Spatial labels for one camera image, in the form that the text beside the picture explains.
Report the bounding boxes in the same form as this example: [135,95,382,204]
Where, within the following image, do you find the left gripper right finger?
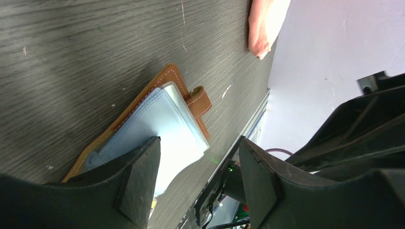
[239,139,405,229]

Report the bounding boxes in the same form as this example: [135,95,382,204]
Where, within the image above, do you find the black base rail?
[176,135,246,229]

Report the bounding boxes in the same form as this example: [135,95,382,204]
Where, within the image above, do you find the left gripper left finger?
[0,136,160,229]

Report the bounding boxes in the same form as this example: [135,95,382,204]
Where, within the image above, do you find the aluminium frame rail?
[207,88,271,184]

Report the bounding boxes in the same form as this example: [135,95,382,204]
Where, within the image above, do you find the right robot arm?
[286,71,405,172]

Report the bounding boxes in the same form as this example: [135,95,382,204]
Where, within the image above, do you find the brown leather card holder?
[64,63,212,197]

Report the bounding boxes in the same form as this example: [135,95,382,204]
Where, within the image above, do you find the pink crumpled cloth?
[248,0,291,60]

